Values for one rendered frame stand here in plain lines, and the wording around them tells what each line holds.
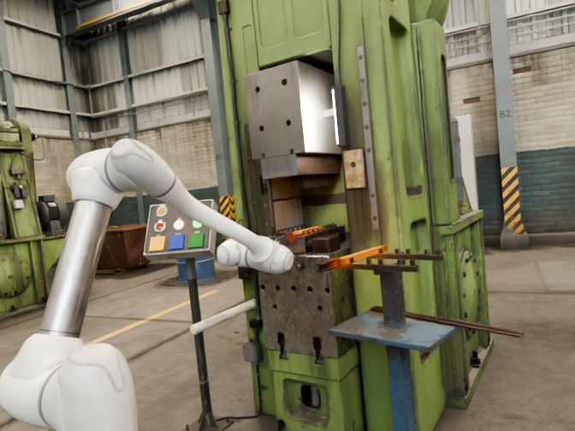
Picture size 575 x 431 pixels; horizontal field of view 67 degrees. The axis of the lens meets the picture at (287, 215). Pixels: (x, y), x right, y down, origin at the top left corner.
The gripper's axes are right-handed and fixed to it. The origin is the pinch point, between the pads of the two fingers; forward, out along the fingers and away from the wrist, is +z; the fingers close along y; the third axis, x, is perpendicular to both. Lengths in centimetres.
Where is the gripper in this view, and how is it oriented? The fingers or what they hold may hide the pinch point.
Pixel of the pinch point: (283, 237)
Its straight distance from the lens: 195.8
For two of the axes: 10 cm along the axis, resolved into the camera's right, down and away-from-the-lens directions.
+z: 5.4, -1.2, 8.3
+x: -1.1, -9.9, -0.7
